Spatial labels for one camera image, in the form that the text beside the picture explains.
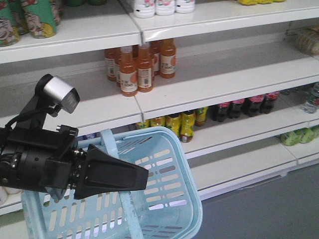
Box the yellow lemon tea bottle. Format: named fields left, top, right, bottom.
left=179, top=110, right=195, bottom=143

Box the orange juice bottle front right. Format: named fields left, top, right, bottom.
left=136, top=42, right=153, bottom=93

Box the light blue plastic basket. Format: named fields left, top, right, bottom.
left=21, top=126, right=203, bottom=239

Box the orange juice bottle front left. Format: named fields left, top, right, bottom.
left=120, top=46, right=138, bottom=97

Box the cola bottle red label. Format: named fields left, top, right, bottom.
left=243, top=94, right=264, bottom=117

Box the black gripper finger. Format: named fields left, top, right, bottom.
left=74, top=144, right=149, bottom=200

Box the green cartoon bottle left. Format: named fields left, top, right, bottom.
left=0, top=0, right=20, bottom=47

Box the green cartoon bottle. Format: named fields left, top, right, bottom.
left=0, top=0, right=20, bottom=47
left=20, top=0, right=57, bottom=39

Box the green cartoon bottle right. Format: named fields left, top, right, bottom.
left=20, top=0, right=57, bottom=39

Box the white peach drink bottle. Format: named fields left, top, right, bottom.
left=133, top=0, right=155, bottom=18

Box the clear cookie box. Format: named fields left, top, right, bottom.
left=287, top=25, right=319, bottom=56

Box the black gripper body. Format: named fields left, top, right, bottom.
left=0, top=125, right=85, bottom=200

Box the orange juice bottle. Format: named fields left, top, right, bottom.
left=136, top=42, right=153, bottom=93
left=160, top=38, right=176, bottom=79
left=120, top=46, right=138, bottom=97

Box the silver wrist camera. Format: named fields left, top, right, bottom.
left=34, top=74, right=80, bottom=117

